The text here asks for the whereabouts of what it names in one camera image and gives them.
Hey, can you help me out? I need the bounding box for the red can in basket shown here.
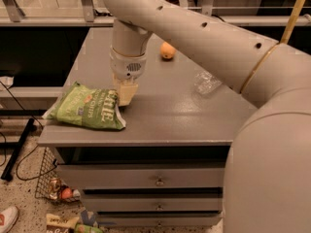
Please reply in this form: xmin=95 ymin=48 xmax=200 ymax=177
xmin=60 ymin=187 xmax=73 ymax=199

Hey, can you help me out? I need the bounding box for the grey drawer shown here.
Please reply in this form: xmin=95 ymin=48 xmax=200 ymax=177
xmin=96 ymin=214 xmax=221 ymax=227
xmin=56 ymin=165 xmax=224 ymax=189
xmin=81 ymin=194 xmax=222 ymax=212

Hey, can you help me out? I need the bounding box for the middle grey drawer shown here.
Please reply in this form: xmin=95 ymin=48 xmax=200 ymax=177
xmin=81 ymin=194 xmax=222 ymax=212

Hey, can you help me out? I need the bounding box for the black wire basket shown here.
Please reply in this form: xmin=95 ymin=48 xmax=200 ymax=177
xmin=35 ymin=149 xmax=80 ymax=204

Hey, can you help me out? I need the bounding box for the black cable on floor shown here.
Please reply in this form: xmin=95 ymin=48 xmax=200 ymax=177
xmin=0 ymin=81 xmax=59 ymax=182

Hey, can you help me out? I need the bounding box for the tan snack bag on floor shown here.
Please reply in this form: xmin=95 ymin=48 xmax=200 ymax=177
xmin=46 ymin=214 xmax=79 ymax=233

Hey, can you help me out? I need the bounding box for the green jalapeno chip bag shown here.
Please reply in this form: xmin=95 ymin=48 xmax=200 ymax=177
xmin=43 ymin=82 xmax=126 ymax=130

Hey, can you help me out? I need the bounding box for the white sneaker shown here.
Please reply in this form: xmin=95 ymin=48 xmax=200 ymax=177
xmin=0 ymin=206 xmax=19 ymax=233

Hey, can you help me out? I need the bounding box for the top grey drawer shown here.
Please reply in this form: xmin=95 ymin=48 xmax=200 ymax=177
xmin=56 ymin=165 xmax=224 ymax=189

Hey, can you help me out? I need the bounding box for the bottom grey drawer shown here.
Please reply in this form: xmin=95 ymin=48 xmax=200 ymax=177
xmin=96 ymin=214 xmax=221 ymax=227

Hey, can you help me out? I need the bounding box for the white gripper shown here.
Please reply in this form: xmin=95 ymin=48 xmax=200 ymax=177
xmin=110 ymin=47 xmax=147 ymax=107

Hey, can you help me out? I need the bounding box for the grey drawer cabinet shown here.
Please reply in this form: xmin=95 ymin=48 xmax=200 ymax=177
xmin=39 ymin=37 xmax=256 ymax=218

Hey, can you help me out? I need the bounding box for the orange fruit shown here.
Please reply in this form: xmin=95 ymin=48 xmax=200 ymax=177
xmin=160 ymin=42 xmax=176 ymax=60

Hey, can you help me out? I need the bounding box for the black metal floor bar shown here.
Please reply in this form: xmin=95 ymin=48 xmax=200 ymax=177
xmin=1 ymin=118 xmax=35 ymax=182

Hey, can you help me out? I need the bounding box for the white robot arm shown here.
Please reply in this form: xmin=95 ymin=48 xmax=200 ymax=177
xmin=104 ymin=0 xmax=311 ymax=233

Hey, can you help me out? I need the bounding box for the clear plastic water bottle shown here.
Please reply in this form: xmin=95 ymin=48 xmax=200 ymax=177
xmin=194 ymin=71 xmax=222 ymax=95

